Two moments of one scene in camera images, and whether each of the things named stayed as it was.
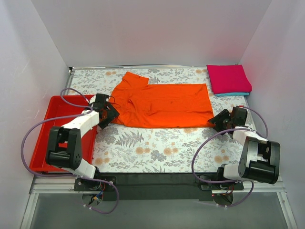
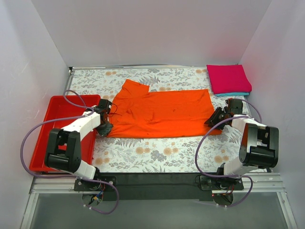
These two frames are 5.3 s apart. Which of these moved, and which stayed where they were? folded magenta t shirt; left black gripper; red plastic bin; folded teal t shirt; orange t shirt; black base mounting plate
Moved: left black gripper; orange t shirt
Stayed: red plastic bin; folded magenta t shirt; folded teal t shirt; black base mounting plate
